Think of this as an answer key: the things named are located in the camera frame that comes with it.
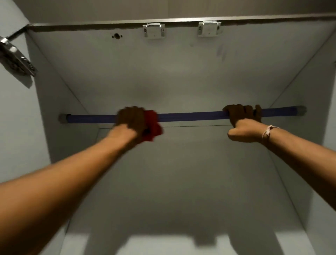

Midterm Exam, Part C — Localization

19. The person's right hand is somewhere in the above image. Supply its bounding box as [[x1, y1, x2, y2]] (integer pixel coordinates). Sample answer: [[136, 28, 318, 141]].
[[223, 104, 264, 144]]

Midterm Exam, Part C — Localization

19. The person's left hand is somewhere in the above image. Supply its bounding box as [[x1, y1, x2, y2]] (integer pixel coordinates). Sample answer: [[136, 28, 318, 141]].
[[114, 106, 148, 139]]

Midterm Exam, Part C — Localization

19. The red cleaning cloth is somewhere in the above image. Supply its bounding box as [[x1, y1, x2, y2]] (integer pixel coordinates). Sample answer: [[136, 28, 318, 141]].
[[142, 110, 164, 143]]

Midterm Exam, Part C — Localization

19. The blue closet rod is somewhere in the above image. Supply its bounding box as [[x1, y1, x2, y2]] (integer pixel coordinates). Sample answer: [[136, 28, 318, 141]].
[[67, 106, 300, 124]]

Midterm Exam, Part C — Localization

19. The person's left forearm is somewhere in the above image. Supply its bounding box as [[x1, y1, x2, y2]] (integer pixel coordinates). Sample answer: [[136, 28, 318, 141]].
[[0, 125, 138, 255]]

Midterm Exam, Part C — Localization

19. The person's right forearm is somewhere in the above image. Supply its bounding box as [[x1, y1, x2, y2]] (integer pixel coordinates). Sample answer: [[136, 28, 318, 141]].
[[261, 126, 336, 211]]

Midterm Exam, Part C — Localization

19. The white wardrobe cabinet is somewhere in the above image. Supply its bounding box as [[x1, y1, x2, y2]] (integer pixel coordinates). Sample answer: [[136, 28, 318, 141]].
[[0, 0, 336, 255]]

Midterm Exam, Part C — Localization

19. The white metal door catch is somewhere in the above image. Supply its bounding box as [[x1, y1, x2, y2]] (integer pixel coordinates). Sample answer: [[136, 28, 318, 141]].
[[198, 21, 221, 37], [142, 23, 165, 38]]

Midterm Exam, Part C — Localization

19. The silver metal door hinge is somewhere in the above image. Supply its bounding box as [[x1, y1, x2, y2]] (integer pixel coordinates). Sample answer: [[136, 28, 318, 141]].
[[0, 36, 38, 77]]

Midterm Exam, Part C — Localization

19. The white string bracelet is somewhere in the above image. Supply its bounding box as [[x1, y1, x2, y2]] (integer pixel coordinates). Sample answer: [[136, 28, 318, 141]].
[[261, 125, 280, 148]]

